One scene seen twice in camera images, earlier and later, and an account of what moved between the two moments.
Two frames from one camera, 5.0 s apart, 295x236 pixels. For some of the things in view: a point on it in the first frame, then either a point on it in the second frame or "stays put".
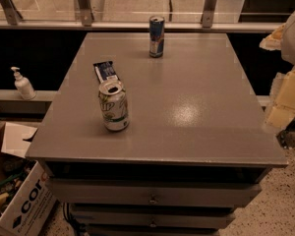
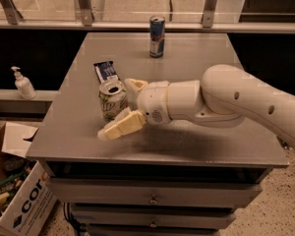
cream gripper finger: x=287 y=99 -> x=126 y=121
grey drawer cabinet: x=198 y=144 stays put
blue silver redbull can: x=156 y=26 stays put
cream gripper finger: x=274 y=39 -> x=132 y=91
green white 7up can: x=114 y=106 stays put
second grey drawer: x=147 y=216 stays put
